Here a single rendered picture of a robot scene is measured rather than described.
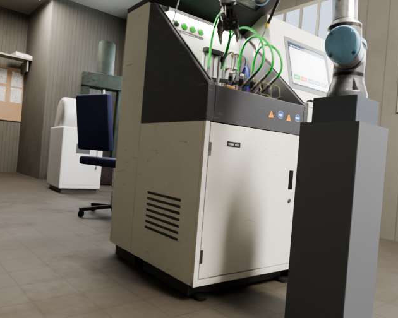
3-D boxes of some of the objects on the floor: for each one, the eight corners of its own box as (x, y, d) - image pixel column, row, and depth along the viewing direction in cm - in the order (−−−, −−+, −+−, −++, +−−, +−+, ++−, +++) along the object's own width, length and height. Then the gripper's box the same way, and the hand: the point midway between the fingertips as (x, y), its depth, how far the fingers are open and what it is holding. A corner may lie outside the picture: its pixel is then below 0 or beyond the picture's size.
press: (126, 185, 669) (137, 45, 667) (80, 185, 612) (92, 32, 611) (109, 182, 720) (119, 52, 718) (65, 180, 663) (76, 40, 662)
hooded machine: (42, 187, 540) (49, 98, 539) (83, 187, 578) (89, 104, 577) (60, 194, 481) (67, 93, 480) (103, 194, 519) (110, 101, 518)
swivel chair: (128, 209, 393) (136, 105, 393) (156, 221, 342) (166, 100, 341) (65, 211, 355) (74, 94, 354) (86, 223, 304) (97, 88, 303)
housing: (129, 265, 202) (150, -6, 201) (108, 252, 224) (127, 9, 224) (290, 244, 288) (306, 54, 287) (263, 236, 310) (277, 60, 309)
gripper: (214, 7, 159) (217, 52, 174) (244, 2, 159) (245, 47, 174) (211, -1, 165) (214, 43, 180) (241, -5, 165) (241, 39, 180)
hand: (228, 40), depth 178 cm, fingers open, 7 cm apart
